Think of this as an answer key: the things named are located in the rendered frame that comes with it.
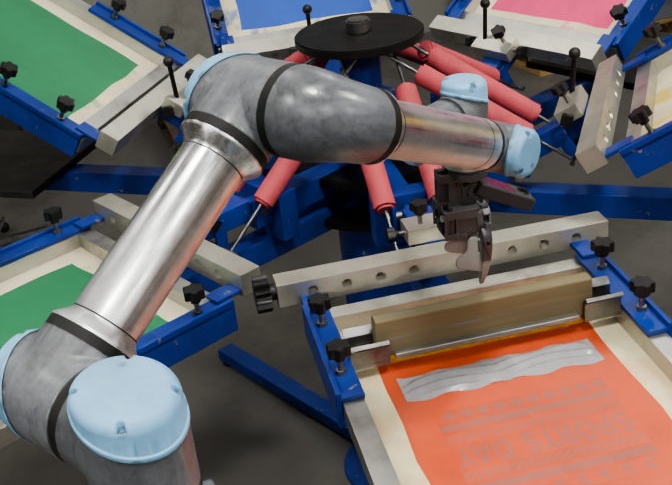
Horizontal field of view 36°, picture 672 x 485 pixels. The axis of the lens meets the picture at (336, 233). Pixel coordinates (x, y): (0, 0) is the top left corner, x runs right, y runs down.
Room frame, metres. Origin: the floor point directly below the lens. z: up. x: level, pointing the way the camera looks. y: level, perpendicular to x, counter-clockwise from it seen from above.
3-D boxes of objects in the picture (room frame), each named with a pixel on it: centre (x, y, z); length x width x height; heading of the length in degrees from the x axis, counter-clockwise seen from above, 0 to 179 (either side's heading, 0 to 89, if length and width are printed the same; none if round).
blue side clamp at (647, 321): (1.63, -0.52, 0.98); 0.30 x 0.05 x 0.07; 10
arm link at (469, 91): (1.55, -0.23, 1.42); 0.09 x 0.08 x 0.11; 137
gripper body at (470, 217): (1.55, -0.22, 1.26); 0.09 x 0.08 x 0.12; 100
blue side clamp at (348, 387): (1.53, 0.03, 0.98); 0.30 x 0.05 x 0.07; 10
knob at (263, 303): (1.73, 0.14, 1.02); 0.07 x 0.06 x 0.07; 10
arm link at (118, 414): (0.87, 0.24, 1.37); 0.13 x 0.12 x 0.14; 47
